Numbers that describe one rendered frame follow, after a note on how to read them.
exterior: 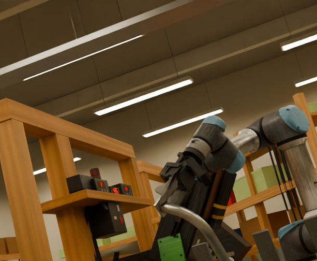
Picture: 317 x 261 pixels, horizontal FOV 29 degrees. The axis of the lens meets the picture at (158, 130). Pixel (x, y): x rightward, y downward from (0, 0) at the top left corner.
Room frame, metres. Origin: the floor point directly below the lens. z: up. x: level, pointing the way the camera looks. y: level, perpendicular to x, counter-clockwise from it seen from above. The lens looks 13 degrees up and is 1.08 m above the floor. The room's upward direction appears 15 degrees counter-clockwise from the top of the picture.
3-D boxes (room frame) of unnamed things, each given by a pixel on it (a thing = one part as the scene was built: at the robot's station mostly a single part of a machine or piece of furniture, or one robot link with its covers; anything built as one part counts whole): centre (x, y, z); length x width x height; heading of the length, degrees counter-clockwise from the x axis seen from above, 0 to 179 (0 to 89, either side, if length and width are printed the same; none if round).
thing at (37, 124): (3.07, 0.41, 1.89); 1.50 x 0.09 x 0.09; 166
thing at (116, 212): (2.94, 0.35, 1.42); 0.17 x 0.12 x 0.15; 166
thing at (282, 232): (2.36, -0.39, 1.10); 0.13 x 0.12 x 0.14; 46
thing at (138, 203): (3.06, 0.37, 1.52); 0.90 x 0.25 x 0.04; 166
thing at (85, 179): (2.77, 0.41, 1.59); 0.15 x 0.07 x 0.07; 166
